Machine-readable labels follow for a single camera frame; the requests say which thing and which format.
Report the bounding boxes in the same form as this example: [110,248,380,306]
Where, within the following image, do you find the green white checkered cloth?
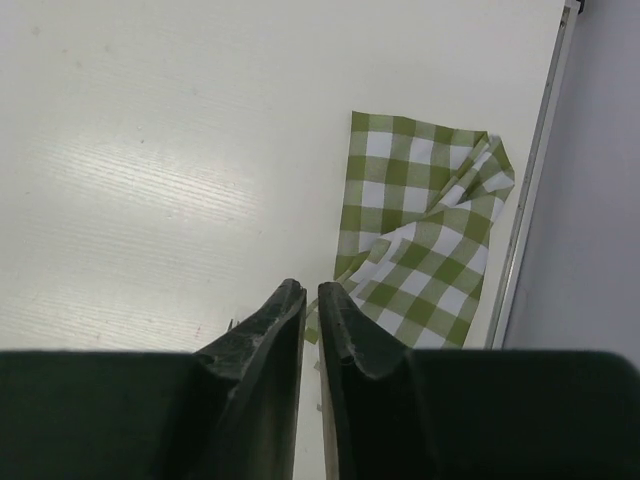
[334,112,515,348]

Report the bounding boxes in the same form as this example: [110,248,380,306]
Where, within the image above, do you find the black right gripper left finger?
[192,279,306,479]

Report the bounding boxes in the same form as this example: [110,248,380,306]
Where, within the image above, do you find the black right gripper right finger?
[318,282,439,479]

